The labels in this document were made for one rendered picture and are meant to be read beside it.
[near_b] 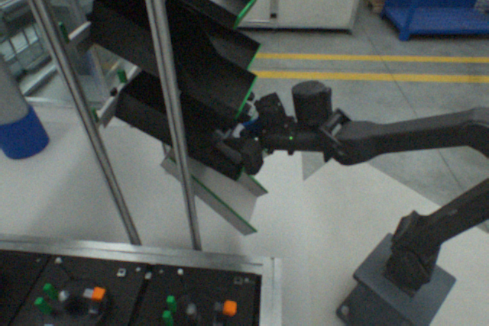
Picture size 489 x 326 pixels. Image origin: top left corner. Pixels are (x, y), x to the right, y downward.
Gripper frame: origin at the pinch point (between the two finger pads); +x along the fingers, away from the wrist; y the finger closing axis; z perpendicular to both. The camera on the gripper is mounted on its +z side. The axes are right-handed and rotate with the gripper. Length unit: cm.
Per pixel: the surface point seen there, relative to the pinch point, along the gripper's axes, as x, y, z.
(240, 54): 3.6, -14.6, 12.4
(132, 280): 24.3, 23.2, -25.0
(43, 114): 112, -27, -9
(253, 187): 5.7, -8.1, -22.2
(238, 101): -2.2, 1.7, 8.8
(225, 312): -1.5, 25.2, -22.5
